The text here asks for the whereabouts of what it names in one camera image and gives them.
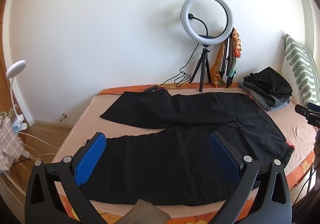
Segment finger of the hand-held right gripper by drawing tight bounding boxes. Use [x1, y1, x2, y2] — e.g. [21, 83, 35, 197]
[294, 102, 318, 118]

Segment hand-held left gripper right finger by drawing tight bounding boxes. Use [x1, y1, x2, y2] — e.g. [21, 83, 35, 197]
[209, 131, 292, 224]

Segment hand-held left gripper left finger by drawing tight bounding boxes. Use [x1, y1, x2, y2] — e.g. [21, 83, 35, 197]
[25, 132, 107, 224]

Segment stack of clothes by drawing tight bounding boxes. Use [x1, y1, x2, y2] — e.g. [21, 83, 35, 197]
[237, 66, 293, 112]

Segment black pants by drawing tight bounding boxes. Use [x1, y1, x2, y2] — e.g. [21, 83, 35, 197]
[80, 89, 295, 206]

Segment green striped pillow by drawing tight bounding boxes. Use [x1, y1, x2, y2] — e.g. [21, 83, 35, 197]
[280, 34, 320, 106]

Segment plaid cloth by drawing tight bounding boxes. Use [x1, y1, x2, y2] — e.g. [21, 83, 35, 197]
[0, 111, 25, 172]

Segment folded black light stands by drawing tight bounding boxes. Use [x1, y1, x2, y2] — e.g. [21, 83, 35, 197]
[219, 27, 237, 89]

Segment orange patterned scarf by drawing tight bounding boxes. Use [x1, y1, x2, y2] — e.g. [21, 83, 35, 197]
[231, 28, 243, 59]

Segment white clip desk lamp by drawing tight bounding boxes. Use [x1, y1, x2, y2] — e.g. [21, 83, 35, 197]
[6, 60, 27, 132]

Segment white lamp cable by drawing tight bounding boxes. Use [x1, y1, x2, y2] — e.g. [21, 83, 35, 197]
[15, 130, 62, 162]

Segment black ring light cable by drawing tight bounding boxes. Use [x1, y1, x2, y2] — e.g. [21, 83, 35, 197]
[97, 42, 201, 96]

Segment white ring light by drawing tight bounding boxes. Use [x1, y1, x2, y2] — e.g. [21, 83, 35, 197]
[181, 0, 234, 46]

